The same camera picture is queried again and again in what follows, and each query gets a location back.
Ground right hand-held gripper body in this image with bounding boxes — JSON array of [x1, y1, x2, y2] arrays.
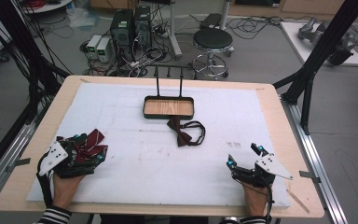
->
[[231, 152, 294, 189]]

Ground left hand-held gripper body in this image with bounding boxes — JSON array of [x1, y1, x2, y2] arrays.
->
[[36, 140, 96, 179]]

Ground striped red bow tie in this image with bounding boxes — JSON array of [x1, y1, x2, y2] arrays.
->
[[56, 128, 109, 171]]

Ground plain dark red bow tie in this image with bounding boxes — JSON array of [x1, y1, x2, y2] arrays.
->
[[166, 116, 207, 147]]

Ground black rack with wooden tray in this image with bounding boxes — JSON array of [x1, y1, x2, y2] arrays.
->
[[142, 64, 198, 120]]

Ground person's right hand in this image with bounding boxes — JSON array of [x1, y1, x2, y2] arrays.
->
[[241, 181, 269, 217]]

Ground person's left hand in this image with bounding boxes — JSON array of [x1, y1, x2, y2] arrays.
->
[[51, 172, 87, 210]]

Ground white foam board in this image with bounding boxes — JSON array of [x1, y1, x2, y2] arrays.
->
[[26, 82, 292, 209]]

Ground grey power supply unit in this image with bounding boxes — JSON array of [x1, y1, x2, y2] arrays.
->
[[86, 34, 103, 60], [96, 36, 112, 63]]

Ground white floor platform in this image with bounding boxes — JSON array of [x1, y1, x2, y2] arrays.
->
[[279, 21, 358, 68]]

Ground black computer tower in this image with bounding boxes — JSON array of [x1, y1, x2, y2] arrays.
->
[[109, 8, 135, 62], [133, 4, 153, 50]]

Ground black round stool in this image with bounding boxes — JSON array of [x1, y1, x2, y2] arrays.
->
[[191, 27, 235, 79]]

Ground clear plastic bag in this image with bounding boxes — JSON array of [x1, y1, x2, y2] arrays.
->
[[65, 6, 102, 31]]

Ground grey robot device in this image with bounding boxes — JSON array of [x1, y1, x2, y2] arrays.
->
[[297, 17, 358, 66]]

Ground round white table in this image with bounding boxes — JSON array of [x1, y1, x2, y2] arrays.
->
[[21, 0, 74, 15]]

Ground black flat stand base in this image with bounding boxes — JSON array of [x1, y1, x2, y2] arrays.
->
[[200, 12, 223, 31]]

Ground grey desk leg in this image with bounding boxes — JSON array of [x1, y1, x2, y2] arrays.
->
[[167, 0, 184, 61], [218, 0, 232, 31]]

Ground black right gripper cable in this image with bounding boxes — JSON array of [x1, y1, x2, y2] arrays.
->
[[262, 175, 276, 224]]

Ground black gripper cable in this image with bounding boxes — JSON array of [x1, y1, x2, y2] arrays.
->
[[262, 175, 276, 224], [35, 152, 54, 208]]

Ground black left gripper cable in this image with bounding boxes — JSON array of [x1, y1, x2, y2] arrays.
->
[[35, 152, 54, 208]]

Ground grey metal bracket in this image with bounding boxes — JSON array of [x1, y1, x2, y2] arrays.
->
[[5, 157, 32, 174], [298, 170, 322, 185]]

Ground aluminium rail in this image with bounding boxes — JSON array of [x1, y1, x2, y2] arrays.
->
[[0, 118, 41, 206], [281, 96, 351, 224]]

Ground black frame strut with cables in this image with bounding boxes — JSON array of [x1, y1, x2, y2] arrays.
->
[[0, 0, 73, 125]]

